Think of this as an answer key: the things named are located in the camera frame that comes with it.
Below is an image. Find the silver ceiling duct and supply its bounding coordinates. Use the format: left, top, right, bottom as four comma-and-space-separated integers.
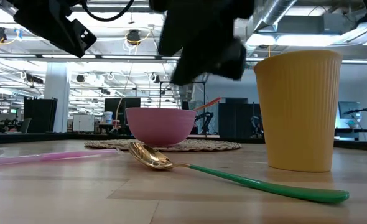
253, 0, 298, 32

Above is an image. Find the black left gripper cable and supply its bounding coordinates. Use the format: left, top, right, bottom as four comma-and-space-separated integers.
80, 0, 135, 22

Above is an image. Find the black cabinet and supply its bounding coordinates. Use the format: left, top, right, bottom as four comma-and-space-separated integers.
24, 98, 58, 134
218, 98, 262, 139

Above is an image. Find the yellow ribbed cup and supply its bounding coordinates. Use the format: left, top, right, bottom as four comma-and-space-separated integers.
253, 49, 343, 173

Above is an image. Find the black monitor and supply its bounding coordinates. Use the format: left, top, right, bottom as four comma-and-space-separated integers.
104, 97, 141, 126

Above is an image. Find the round woven placemat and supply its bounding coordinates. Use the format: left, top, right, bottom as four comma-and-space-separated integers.
83, 139, 243, 153

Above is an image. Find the pink plastic bowl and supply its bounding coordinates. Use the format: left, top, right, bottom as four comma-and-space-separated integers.
126, 107, 197, 147

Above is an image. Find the black metal table frame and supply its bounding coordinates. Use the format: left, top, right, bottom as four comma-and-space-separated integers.
0, 133, 367, 152

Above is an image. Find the white square pillar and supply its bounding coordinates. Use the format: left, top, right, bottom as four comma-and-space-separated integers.
44, 62, 71, 133

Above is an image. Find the orange handled metal utensil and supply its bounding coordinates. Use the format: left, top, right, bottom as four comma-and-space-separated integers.
192, 96, 223, 112

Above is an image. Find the pink plastic straw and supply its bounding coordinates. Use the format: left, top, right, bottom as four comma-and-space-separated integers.
0, 148, 121, 167

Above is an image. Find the gold spoon green handle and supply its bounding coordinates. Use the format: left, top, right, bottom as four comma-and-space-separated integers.
127, 141, 350, 205

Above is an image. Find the white cabinet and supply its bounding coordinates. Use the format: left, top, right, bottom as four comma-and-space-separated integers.
72, 114, 95, 132

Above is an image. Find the lit computer monitor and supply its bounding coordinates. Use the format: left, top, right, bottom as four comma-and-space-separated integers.
338, 101, 362, 129

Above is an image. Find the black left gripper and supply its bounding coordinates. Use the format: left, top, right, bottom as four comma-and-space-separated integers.
149, 0, 256, 86

